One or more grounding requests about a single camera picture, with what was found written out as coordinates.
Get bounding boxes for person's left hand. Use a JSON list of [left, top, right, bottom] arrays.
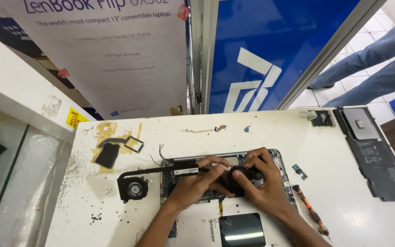
[[165, 155, 236, 212]]

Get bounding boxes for person's right hand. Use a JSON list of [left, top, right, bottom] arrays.
[[232, 147, 297, 219]]

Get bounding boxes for black dual fan heat pipe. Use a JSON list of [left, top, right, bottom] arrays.
[[117, 161, 265, 204]]

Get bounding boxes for blue laptop motherboard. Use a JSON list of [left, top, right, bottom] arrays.
[[160, 149, 296, 205]]

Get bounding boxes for small blue circuit board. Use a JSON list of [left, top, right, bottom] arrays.
[[291, 164, 309, 181]]

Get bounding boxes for white opened laptop chassis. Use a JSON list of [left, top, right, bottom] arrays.
[[134, 148, 300, 247]]

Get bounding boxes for orange black screwdriver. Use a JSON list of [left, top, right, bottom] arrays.
[[292, 184, 333, 243]]

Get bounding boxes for black laptop touchpad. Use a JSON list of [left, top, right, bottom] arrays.
[[218, 213, 267, 247]]

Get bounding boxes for yellowed tape patch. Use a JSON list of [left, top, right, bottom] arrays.
[[91, 121, 143, 174]]

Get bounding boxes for black flat laptop battery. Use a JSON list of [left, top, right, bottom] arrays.
[[333, 107, 395, 202]]

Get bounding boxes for yellow sticker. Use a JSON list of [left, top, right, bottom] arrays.
[[66, 107, 89, 129]]

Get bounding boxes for white laptop advert poster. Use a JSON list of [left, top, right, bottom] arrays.
[[0, 0, 189, 121]]

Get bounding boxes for blue banner with white logo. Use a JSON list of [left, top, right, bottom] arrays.
[[208, 0, 361, 114]]

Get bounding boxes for clear bubble wrap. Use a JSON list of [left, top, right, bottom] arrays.
[[0, 132, 73, 247]]

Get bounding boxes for glass display counter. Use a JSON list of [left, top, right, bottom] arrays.
[[0, 24, 97, 247]]

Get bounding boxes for black antenna wires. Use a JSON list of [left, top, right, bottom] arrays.
[[149, 144, 171, 167]]

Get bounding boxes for thin flex ribbon cable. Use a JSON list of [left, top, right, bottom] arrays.
[[183, 124, 227, 134]]

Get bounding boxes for black heat sink with frame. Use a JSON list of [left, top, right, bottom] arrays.
[[94, 135, 145, 169]]

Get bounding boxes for black metal bracket plate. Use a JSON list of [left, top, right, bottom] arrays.
[[309, 110, 336, 128]]

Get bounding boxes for aluminium door frame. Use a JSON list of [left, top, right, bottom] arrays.
[[185, 0, 387, 115]]

